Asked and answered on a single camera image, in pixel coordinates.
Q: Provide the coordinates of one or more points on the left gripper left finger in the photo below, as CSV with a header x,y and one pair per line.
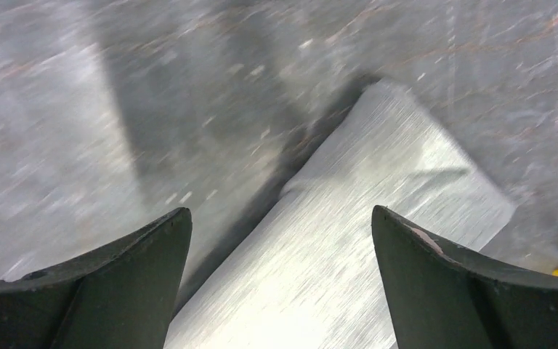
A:
x,y
121,295

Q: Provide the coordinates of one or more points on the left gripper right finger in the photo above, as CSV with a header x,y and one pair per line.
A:
x,y
443,295

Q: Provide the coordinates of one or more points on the grey cloth napkin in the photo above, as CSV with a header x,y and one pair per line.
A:
x,y
307,275

